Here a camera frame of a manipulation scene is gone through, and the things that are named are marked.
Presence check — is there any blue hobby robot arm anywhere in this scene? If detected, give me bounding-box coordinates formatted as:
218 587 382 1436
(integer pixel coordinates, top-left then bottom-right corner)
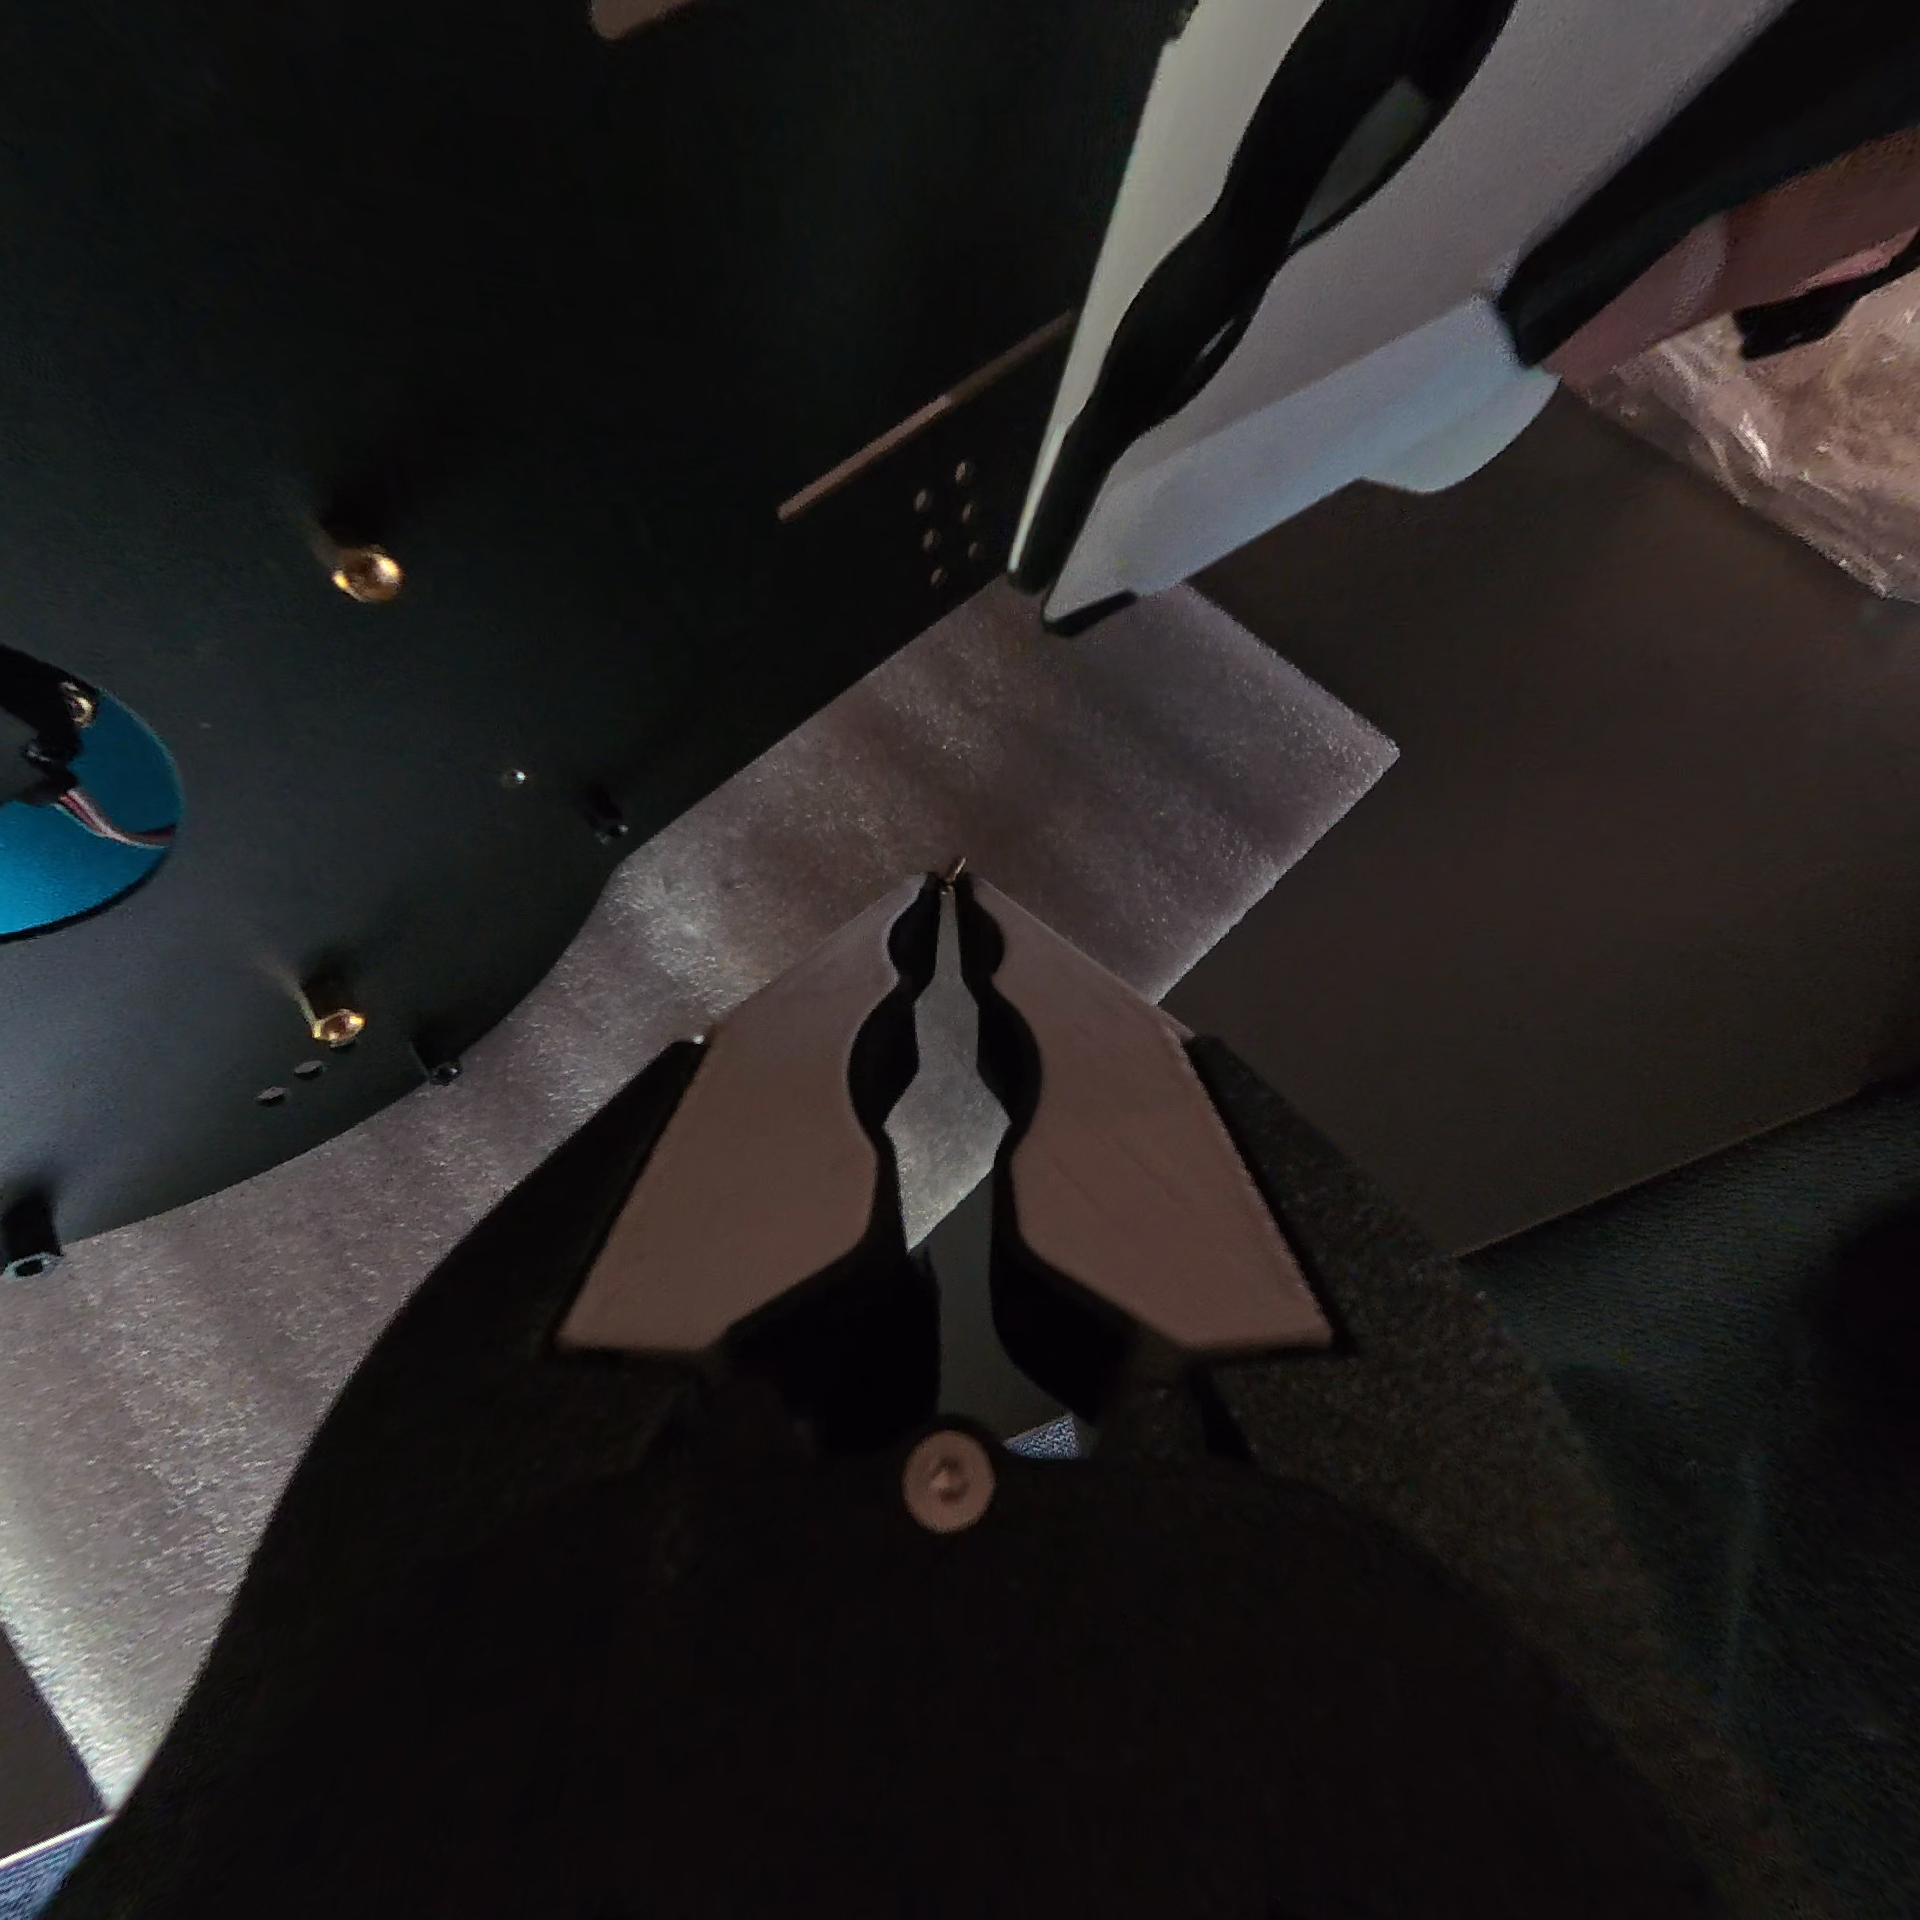
0 0 1203 1277

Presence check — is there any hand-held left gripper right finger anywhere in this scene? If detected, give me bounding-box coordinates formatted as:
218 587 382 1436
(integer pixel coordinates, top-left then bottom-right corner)
952 873 1338 1356

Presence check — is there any white foam sheet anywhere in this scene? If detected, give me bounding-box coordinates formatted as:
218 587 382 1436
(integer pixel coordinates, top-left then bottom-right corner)
0 575 1402 1809

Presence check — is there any person's right hand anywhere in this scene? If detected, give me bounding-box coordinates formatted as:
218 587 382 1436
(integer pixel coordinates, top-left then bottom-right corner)
1551 187 1920 389

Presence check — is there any large clear zip bag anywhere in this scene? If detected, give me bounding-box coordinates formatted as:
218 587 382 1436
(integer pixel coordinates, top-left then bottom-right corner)
1581 292 1920 605

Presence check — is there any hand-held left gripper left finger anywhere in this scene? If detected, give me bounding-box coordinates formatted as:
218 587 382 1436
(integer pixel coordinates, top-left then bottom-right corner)
556 873 950 1359

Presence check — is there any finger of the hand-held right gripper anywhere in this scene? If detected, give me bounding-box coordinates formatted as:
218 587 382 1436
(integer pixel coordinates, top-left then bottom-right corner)
1040 0 1796 641
1007 0 1325 589

